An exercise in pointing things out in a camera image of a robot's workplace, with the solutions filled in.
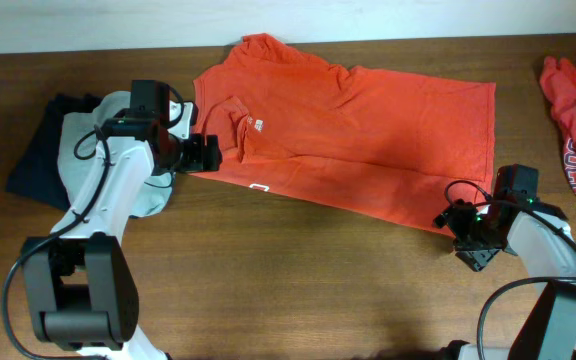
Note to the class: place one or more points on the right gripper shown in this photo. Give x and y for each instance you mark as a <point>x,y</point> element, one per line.
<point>454,217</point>

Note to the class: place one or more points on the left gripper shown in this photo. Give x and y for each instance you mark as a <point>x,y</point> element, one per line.
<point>196,160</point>

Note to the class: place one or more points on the orange printed t-shirt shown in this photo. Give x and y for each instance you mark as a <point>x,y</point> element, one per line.
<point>378,142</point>

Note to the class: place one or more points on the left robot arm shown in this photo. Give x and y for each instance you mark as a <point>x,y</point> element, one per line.
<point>80,292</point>

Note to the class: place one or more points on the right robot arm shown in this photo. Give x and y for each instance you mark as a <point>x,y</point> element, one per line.
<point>540,237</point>

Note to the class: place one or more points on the folded grey t-shirt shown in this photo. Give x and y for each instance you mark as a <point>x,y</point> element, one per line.
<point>153,195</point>

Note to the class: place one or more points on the folded navy garment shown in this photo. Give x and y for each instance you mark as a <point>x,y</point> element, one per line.
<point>36,176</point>

